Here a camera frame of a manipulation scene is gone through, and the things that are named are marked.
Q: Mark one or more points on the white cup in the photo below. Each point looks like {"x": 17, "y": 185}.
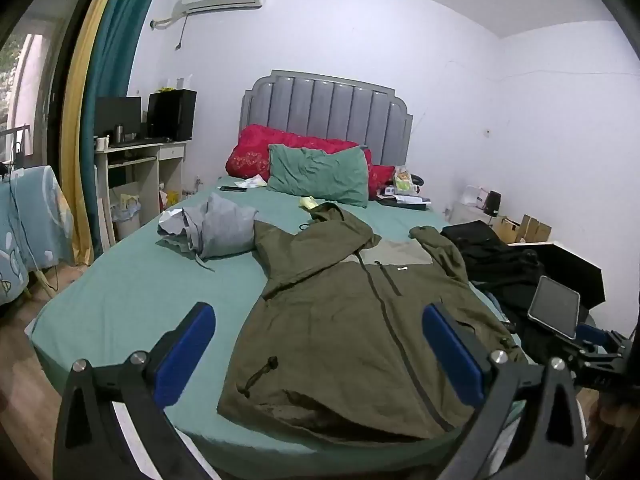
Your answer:
{"x": 102, "y": 144}

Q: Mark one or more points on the yellow curtain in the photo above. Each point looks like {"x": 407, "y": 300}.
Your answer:
{"x": 75, "y": 85}

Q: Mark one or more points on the grey crumpled garment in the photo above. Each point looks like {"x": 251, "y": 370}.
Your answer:
{"x": 225, "y": 230}

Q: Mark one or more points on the small red pillow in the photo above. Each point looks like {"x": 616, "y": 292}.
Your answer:
{"x": 380, "y": 175}

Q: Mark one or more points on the brown cardboard box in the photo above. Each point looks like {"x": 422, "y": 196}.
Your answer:
{"x": 506, "y": 230}
{"x": 536, "y": 229}

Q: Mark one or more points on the white crumpled paper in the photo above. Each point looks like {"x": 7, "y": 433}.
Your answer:
{"x": 252, "y": 181}

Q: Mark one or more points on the white computer desk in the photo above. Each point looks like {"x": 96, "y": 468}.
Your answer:
{"x": 170, "y": 170}

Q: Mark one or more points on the large red pillow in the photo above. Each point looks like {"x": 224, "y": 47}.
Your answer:
{"x": 255, "y": 152}

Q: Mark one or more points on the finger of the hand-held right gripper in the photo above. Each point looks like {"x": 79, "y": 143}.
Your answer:
{"x": 595, "y": 367}
{"x": 590, "y": 333}

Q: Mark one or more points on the yellow small packet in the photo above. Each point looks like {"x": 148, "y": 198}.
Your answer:
{"x": 309, "y": 202}

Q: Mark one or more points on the teal curtain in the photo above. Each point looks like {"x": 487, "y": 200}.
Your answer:
{"x": 115, "y": 35}

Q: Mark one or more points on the glass balcony door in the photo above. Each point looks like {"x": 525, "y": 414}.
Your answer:
{"x": 30, "y": 60}

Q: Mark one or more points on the grey padded headboard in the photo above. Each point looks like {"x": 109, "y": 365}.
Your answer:
{"x": 325, "y": 110}

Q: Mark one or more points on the blue printed blanket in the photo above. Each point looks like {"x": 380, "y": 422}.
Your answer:
{"x": 35, "y": 220}

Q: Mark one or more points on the metal tumbler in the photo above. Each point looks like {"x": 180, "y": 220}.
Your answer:
{"x": 119, "y": 133}

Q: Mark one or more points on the black computer tower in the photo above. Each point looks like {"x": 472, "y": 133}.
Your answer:
{"x": 172, "y": 115}

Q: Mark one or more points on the green snack bag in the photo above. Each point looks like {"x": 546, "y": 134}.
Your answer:
{"x": 404, "y": 180}

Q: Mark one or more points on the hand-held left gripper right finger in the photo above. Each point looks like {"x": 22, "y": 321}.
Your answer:
{"x": 450, "y": 355}

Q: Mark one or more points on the bed with green sheet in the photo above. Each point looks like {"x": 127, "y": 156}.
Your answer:
{"x": 125, "y": 300}

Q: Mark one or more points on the green pillow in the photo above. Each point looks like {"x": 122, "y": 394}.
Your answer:
{"x": 320, "y": 172}

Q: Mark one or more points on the black clothes pile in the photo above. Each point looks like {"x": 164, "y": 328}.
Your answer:
{"x": 480, "y": 250}

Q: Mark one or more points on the air conditioner pipe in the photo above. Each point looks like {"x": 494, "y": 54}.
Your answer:
{"x": 165, "y": 20}

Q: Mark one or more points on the grey tablet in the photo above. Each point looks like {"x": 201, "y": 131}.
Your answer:
{"x": 555, "y": 307}

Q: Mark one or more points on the olive green hooded jacket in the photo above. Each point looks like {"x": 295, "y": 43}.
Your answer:
{"x": 325, "y": 335}

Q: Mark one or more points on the black cardboard panel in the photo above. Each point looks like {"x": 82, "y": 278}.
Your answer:
{"x": 570, "y": 262}

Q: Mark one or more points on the white small box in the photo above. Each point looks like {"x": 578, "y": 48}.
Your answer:
{"x": 472, "y": 196}

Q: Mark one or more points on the trash bin with liner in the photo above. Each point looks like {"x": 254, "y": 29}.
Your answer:
{"x": 126, "y": 222}

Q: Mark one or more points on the small black speaker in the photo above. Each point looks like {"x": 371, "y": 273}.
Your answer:
{"x": 492, "y": 204}

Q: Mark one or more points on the black computer monitor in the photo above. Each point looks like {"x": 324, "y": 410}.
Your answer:
{"x": 117, "y": 115}

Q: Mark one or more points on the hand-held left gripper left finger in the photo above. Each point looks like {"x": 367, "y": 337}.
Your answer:
{"x": 187, "y": 350}

